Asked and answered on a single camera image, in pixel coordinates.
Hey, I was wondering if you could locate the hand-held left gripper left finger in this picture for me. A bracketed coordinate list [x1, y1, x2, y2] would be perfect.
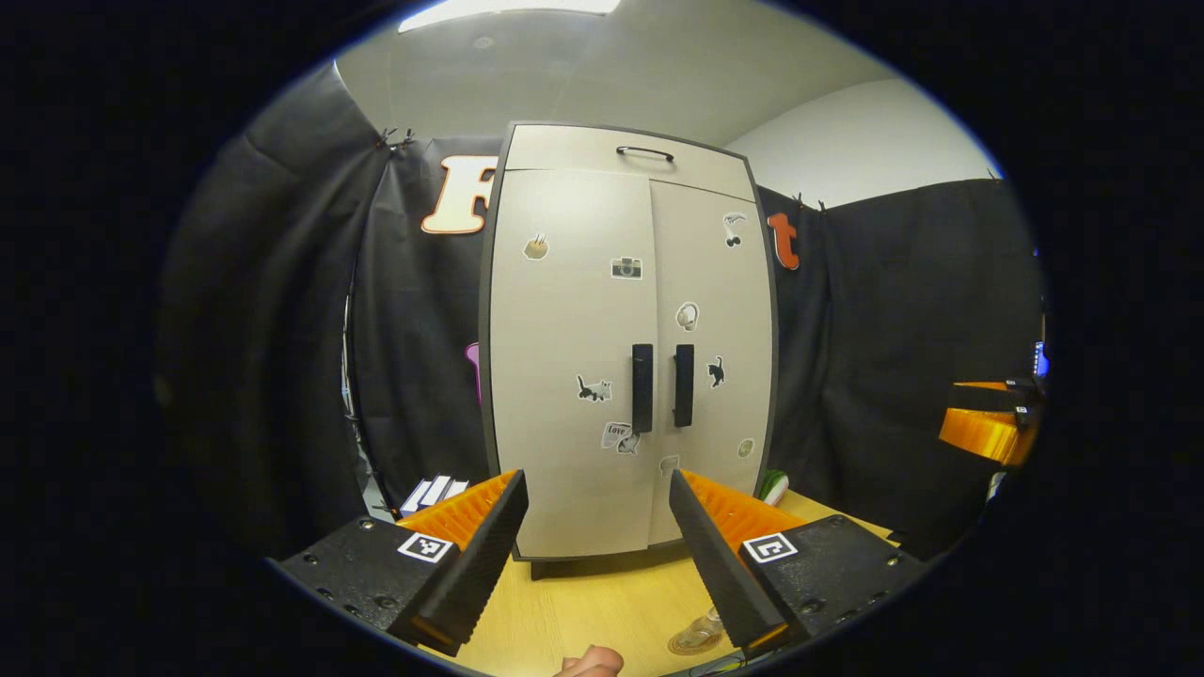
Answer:
[268, 468, 530, 657]

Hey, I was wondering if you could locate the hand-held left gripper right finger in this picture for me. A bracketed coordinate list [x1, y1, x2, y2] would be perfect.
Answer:
[670, 468, 927, 657]

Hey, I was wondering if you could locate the clear glass bottle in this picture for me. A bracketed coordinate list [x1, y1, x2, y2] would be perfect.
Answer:
[682, 606, 727, 650]

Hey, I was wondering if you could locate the grey cabinet door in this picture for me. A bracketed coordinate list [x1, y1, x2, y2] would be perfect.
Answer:
[649, 179, 774, 546]
[489, 169, 659, 560]

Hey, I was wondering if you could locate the grey cabinet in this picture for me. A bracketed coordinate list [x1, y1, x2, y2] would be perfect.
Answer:
[478, 120, 780, 579]

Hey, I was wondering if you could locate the grey cabinet drawer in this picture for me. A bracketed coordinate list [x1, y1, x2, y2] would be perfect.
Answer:
[505, 124, 758, 203]

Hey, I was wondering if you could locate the white striped object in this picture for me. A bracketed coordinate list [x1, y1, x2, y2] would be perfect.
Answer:
[400, 475, 469, 516]

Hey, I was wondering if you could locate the black right door handle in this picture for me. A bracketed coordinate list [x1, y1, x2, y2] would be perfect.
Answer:
[673, 344, 695, 429]

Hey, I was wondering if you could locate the black door handle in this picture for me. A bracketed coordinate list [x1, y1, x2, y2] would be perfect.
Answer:
[631, 343, 655, 434]
[673, 344, 695, 429]

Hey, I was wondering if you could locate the black left door handle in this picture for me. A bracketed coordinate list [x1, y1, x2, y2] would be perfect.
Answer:
[631, 343, 655, 434]

